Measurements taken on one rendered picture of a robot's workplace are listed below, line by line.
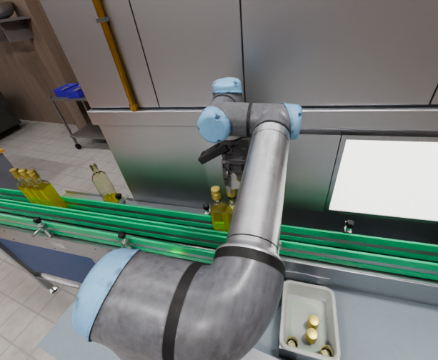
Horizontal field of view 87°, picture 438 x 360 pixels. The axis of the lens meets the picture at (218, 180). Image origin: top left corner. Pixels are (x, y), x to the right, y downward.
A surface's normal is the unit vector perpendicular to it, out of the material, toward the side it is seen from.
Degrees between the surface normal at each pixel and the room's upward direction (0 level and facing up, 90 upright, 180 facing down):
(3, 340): 0
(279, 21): 90
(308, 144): 90
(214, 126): 90
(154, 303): 21
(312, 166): 90
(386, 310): 0
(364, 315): 0
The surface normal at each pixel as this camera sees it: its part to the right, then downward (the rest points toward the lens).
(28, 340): -0.12, -0.77
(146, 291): -0.14, -0.62
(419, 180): -0.27, 0.62
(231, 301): 0.14, -0.52
